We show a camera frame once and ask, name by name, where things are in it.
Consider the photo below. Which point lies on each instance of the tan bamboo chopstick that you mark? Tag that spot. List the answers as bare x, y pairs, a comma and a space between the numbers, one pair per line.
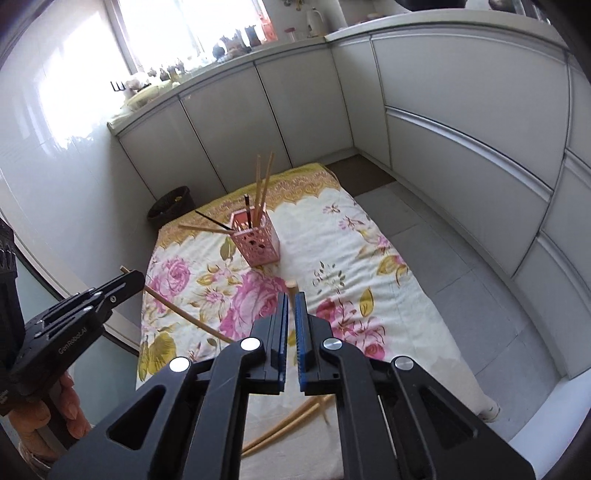
203, 228
184, 314
291, 286
268, 180

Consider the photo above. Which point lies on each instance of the pile of wooden chopsticks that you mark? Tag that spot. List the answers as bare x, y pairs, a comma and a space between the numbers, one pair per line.
277, 427

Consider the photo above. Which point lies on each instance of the brown floor mat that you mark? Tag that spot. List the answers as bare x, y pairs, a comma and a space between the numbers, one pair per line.
360, 175

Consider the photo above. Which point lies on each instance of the black hook rack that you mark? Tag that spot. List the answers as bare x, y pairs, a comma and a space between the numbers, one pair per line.
117, 86

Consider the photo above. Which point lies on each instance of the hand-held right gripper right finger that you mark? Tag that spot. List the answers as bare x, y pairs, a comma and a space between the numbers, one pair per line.
301, 341

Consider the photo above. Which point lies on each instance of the white electric kettle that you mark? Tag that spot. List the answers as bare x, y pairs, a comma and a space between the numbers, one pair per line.
315, 23

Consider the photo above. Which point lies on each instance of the floral blanket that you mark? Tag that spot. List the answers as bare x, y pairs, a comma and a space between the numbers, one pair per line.
332, 258

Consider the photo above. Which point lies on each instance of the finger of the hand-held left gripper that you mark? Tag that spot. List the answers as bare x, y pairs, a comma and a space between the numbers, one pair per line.
122, 288

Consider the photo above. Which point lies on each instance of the black trash bin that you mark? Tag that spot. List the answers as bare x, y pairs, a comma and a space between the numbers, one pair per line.
168, 207

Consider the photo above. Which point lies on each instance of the small red-lidded jar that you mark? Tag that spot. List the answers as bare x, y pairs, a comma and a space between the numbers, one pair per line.
289, 35

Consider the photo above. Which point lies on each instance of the pink perforated utensil holder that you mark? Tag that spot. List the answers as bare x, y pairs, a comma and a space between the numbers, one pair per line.
256, 244

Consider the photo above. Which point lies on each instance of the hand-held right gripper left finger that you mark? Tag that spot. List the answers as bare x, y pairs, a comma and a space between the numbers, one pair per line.
280, 341

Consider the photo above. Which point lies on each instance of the cluster of condiment bottles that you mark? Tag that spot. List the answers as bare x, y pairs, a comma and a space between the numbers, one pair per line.
235, 44

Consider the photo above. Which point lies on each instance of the pink bottle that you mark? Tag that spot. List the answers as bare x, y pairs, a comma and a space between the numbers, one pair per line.
268, 30

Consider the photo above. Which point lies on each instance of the dark brown chopstick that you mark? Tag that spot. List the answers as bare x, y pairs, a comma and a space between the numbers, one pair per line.
248, 210

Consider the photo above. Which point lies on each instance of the person's left hand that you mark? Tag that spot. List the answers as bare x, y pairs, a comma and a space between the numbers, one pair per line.
71, 406

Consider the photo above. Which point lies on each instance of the kitchen window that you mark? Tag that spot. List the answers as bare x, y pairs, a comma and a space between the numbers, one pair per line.
184, 27

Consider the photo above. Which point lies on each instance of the dark ribbed object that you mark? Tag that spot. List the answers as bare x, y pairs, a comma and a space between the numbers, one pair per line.
7, 277

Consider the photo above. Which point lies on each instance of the frosted glass sliding door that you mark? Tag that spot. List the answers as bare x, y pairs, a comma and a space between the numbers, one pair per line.
92, 374

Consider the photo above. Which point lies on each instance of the white kitchen base cabinets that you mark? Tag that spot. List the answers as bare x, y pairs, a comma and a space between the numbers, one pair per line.
452, 101

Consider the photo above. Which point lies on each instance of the thin black chopstick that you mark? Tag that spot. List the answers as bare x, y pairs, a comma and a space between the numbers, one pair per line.
212, 220

